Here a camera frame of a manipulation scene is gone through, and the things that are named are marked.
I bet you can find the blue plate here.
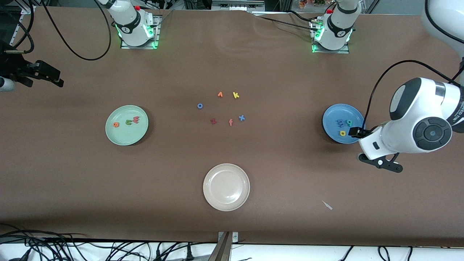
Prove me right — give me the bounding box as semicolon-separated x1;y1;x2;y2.
322;104;366;144

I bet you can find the green plate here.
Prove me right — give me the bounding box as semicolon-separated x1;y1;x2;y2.
105;105;149;146

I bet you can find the beige plate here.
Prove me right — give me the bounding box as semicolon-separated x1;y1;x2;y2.
203;163;250;212

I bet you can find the brown table cover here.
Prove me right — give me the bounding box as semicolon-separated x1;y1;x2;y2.
0;7;464;248

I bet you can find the grey metal box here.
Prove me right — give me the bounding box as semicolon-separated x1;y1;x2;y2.
211;0;265;11

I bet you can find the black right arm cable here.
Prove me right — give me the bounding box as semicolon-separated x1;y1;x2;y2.
4;0;112;61

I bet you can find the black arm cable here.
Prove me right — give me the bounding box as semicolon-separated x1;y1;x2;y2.
364;0;464;129
4;0;112;61

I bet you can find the aluminium frame rail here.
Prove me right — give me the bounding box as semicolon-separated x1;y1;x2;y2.
11;4;35;46

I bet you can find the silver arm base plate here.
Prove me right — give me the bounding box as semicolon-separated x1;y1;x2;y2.
311;18;351;54
121;15;161;49

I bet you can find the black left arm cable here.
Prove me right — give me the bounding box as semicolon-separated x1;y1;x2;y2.
364;0;464;129

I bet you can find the black base power cable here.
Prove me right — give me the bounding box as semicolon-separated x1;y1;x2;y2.
252;10;321;29

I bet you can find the black floor cable bundle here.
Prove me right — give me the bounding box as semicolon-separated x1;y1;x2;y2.
0;224;218;261

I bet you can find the dark grey camera pole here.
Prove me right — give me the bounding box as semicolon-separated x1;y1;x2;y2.
208;232;232;261

